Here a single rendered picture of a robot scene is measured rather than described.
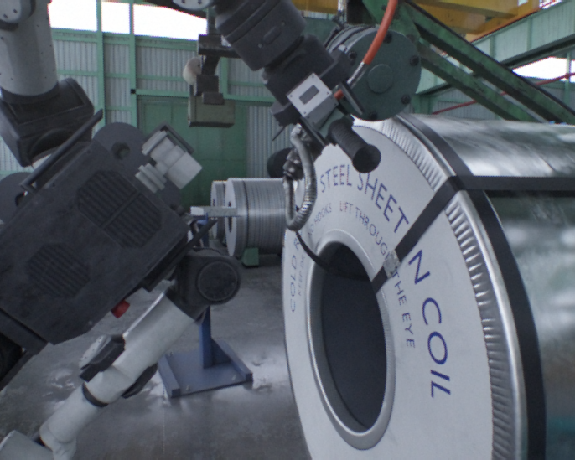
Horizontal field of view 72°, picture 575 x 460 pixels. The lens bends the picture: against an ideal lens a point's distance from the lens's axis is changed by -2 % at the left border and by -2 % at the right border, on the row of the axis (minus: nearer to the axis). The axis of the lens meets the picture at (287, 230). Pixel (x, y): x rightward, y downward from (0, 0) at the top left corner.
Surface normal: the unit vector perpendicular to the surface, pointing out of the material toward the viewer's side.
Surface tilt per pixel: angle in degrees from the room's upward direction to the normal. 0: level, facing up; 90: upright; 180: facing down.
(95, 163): 90
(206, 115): 92
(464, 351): 90
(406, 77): 115
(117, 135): 90
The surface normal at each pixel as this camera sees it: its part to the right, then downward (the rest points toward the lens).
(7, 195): 0.29, 0.10
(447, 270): -0.96, 0.03
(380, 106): 0.18, 0.51
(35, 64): 0.64, 0.74
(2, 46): -0.25, 0.77
